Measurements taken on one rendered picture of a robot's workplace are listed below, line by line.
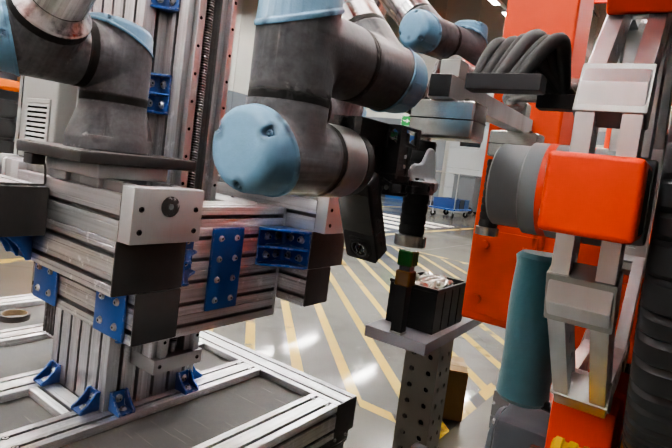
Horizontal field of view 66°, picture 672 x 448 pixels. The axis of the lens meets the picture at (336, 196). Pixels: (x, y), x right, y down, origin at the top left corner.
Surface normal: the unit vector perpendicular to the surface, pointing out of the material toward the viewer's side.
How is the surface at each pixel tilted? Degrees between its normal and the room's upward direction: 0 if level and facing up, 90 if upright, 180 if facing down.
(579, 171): 90
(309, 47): 90
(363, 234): 120
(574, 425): 90
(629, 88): 90
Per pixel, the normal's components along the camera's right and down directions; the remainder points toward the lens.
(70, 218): -0.58, -0.03
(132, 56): 0.76, 0.14
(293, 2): -0.12, 0.00
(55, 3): 0.02, 0.74
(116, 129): 0.50, -0.18
